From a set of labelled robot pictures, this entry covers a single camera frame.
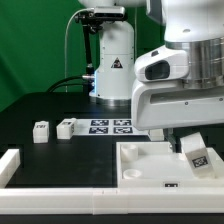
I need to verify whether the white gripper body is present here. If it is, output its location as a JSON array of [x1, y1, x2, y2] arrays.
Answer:
[[131, 45, 224, 130]]

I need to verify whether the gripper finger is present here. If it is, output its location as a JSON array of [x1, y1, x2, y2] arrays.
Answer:
[[167, 128, 177, 152]]

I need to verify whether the white square tabletop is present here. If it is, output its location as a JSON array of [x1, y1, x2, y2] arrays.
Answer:
[[116, 142, 224, 188]]

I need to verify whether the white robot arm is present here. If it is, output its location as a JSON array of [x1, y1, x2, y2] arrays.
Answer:
[[131, 0, 224, 130]]

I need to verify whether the fiducial marker sheet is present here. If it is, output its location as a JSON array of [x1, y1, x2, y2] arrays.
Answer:
[[74, 119, 147, 136]]

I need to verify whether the white U-shaped obstacle fence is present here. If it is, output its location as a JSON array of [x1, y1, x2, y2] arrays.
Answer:
[[0, 149, 224, 215]]

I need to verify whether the green backdrop curtain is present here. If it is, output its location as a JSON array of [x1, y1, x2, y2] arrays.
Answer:
[[0, 0, 168, 113]]

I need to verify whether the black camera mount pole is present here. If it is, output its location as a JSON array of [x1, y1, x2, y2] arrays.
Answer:
[[83, 24, 94, 93]]

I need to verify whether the black camera on mount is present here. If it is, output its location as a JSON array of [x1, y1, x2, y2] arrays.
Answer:
[[75, 6, 126, 23]]

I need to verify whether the black cable bundle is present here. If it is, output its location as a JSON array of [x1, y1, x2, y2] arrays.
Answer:
[[45, 75, 88, 94]]

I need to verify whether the grey cable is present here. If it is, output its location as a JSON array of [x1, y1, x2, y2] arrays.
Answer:
[[64, 8, 88, 93]]

